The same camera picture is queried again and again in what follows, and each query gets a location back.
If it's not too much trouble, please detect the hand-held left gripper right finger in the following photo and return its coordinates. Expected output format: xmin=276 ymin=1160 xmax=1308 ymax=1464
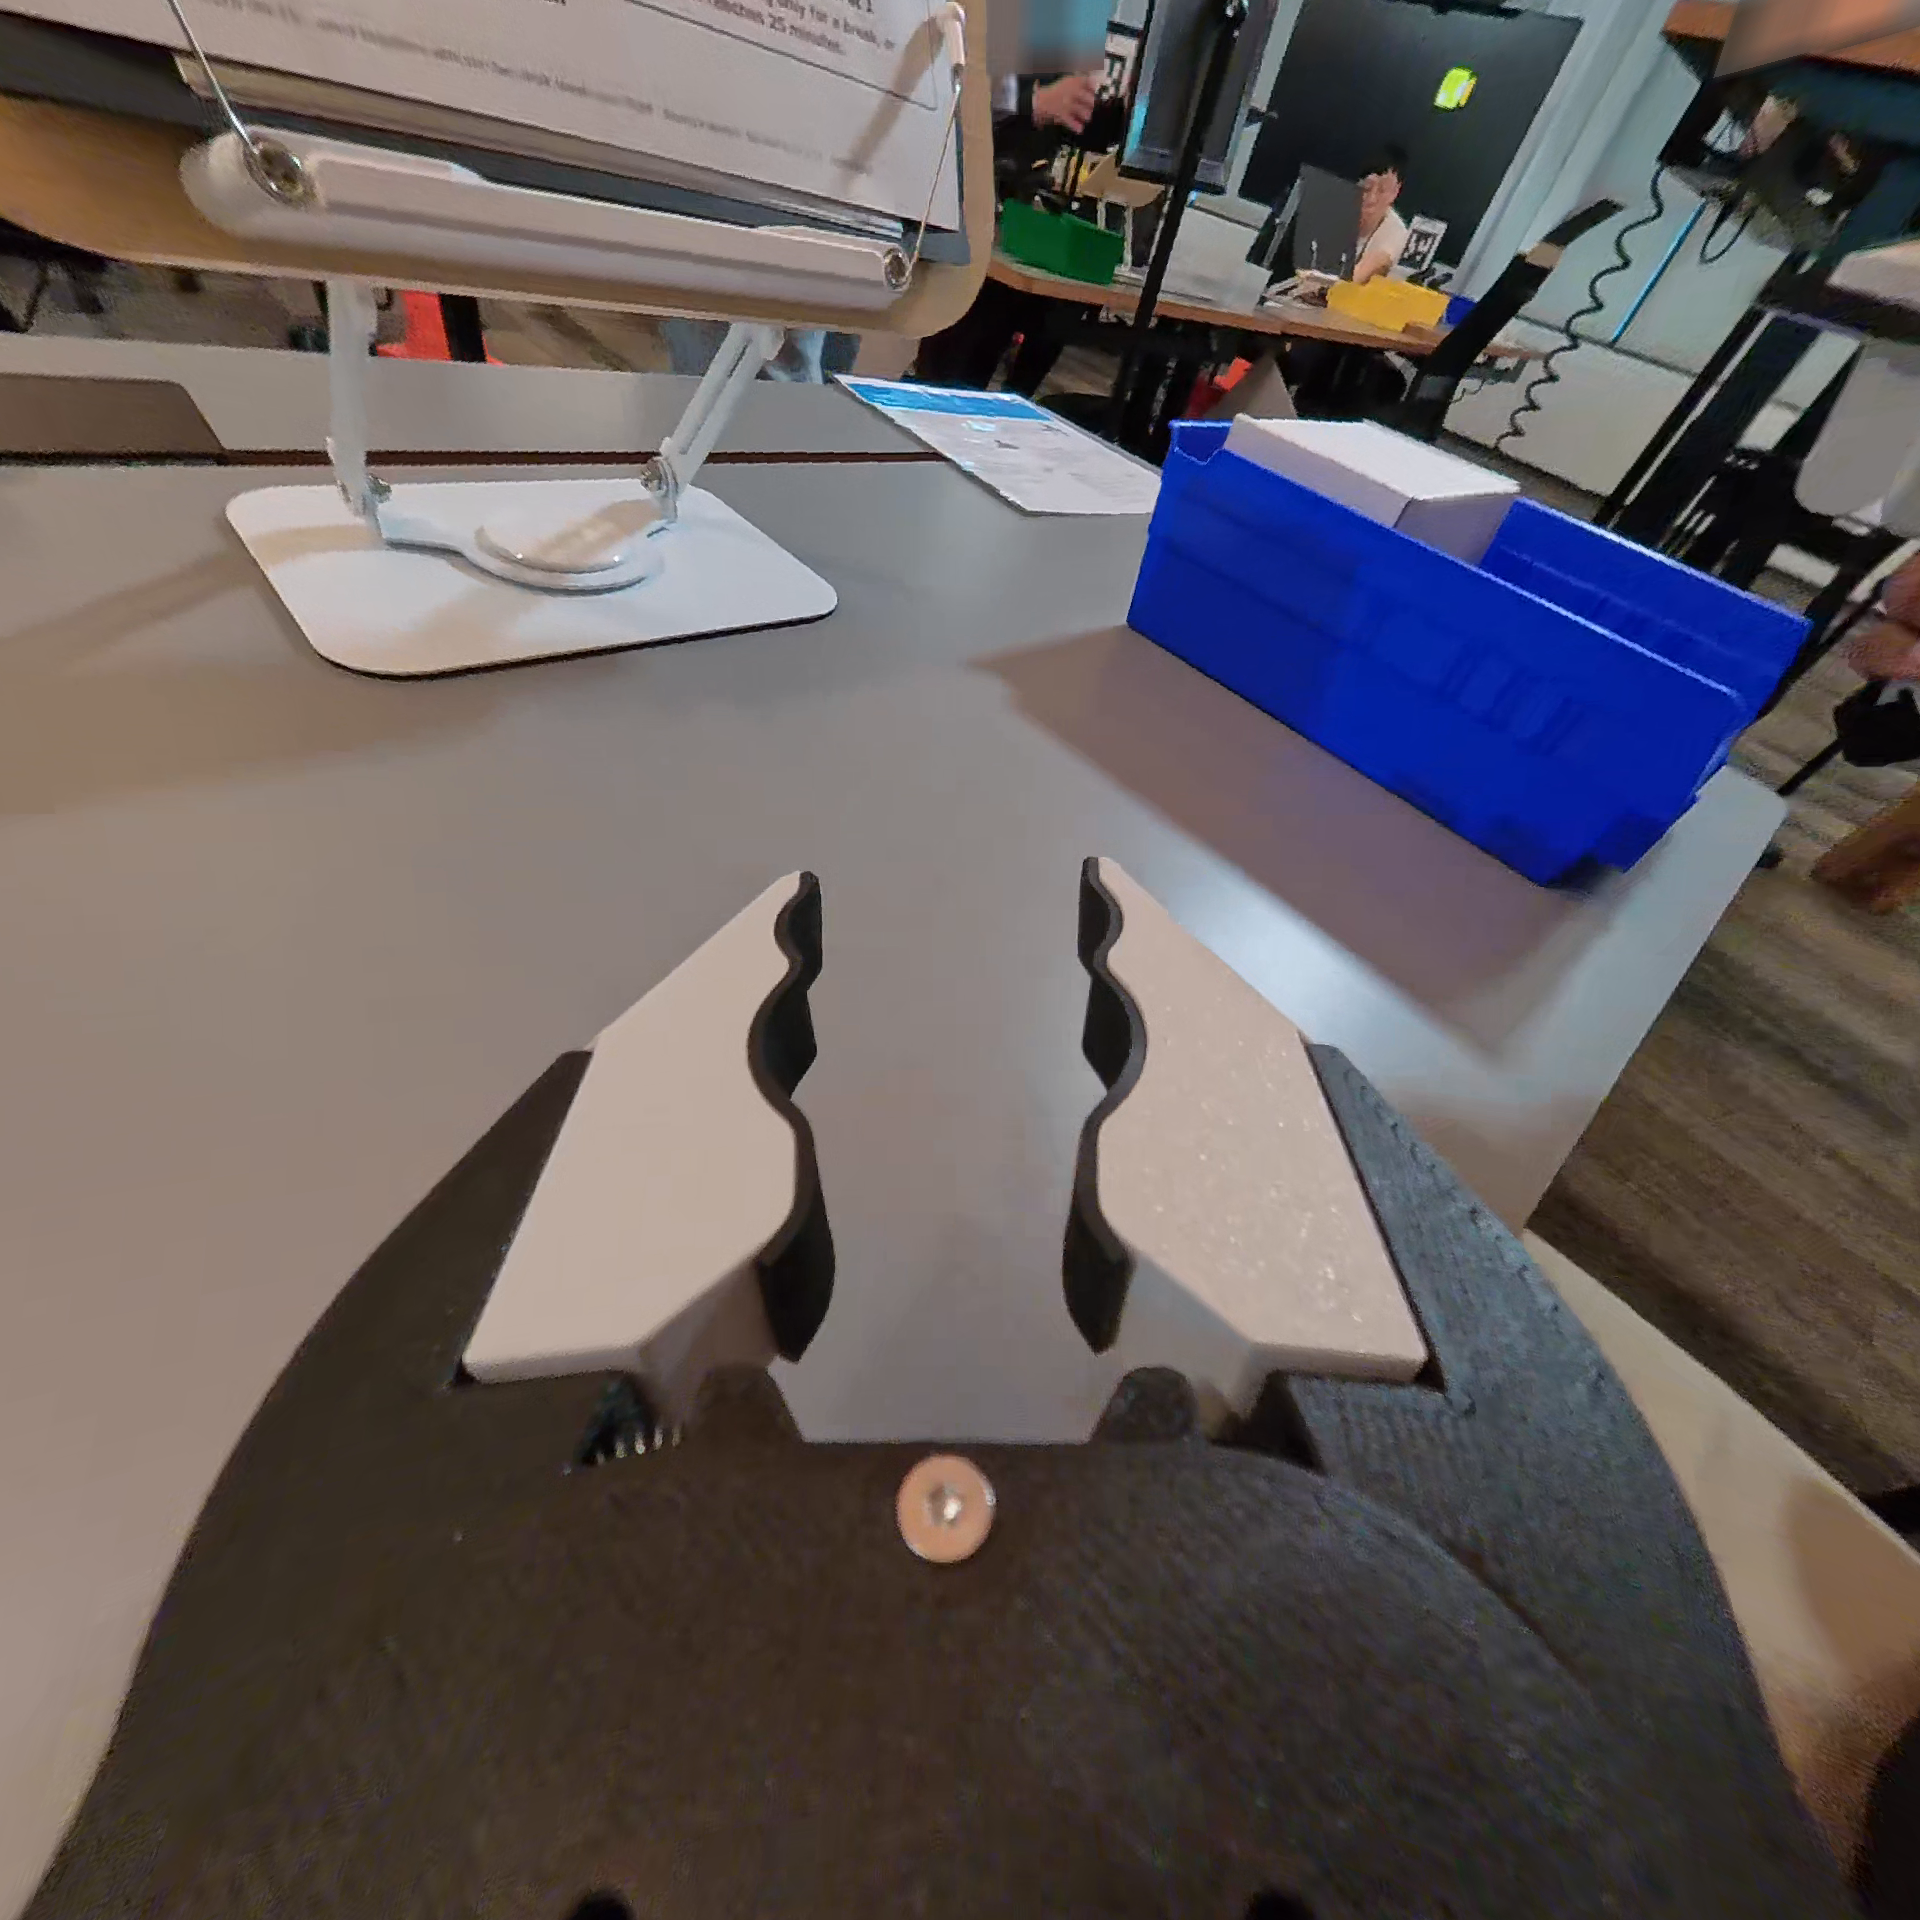
xmin=1063 ymin=854 xmax=1435 ymax=1436

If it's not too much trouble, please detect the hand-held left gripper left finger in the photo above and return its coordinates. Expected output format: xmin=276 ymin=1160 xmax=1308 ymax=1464
xmin=457 ymin=869 xmax=837 ymax=1384

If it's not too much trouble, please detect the blue storage bin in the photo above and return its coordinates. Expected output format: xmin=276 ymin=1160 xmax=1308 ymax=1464
xmin=1125 ymin=419 xmax=1814 ymax=886

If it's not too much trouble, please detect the white mailer box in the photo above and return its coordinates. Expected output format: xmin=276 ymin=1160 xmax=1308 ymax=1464
xmin=1221 ymin=417 xmax=1524 ymax=565

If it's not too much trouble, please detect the grey desk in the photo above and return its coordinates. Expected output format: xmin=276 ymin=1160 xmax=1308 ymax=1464
xmin=0 ymin=330 xmax=1789 ymax=1875

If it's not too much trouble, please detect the standing desk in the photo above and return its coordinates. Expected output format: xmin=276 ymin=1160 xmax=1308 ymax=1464
xmin=1596 ymin=0 xmax=1920 ymax=586

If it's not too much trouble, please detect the person's right hand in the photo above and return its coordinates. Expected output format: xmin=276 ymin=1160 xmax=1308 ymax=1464
xmin=1848 ymin=557 xmax=1920 ymax=680

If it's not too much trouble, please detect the black mesh office chair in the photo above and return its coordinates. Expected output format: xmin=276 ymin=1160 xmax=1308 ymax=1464
xmin=1385 ymin=196 xmax=1629 ymax=438

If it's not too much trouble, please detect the instruction sheet on stand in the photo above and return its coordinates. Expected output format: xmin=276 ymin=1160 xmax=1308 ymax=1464
xmin=0 ymin=0 xmax=1000 ymax=680

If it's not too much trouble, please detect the small yellow bin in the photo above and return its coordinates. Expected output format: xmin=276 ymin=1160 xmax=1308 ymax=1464
xmin=1325 ymin=278 xmax=1454 ymax=336

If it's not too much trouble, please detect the blue paper sheet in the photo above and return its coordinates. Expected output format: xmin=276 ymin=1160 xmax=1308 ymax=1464
xmin=830 ymin=374 xmax=1167 ymax=516

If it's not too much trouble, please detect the wide black monitor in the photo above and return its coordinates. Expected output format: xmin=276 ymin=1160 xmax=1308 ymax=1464
xmin=1245 ymin=0 xmax=1586 ymax=279

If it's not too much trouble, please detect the narrow computer monitor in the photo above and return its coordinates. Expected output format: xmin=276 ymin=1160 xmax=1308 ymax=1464
xmin=1119 ymin=0 xmax=1280 ymax=188

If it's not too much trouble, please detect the small green bin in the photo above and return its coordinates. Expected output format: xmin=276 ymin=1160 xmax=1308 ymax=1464
xmin=998 ymin=198 xmax=1122 ymax=285

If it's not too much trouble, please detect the printed instruction sheet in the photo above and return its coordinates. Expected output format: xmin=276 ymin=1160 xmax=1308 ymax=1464
xmin=165 ymin=0 xmax=968 ymax=233

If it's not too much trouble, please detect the wooden post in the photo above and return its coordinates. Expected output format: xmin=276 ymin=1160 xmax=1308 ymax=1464
xmin=1811 ymin=780 xmax=1920 ymax=912

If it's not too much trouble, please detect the black coiled cable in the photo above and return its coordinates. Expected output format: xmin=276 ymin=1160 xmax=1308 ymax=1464
xmin=1499 ymin=163 xmax=1668 ymax=417

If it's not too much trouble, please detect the brown desk cable cover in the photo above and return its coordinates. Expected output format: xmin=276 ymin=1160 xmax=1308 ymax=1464
xmin=0 ymin=374 xmax=226 ymax=459

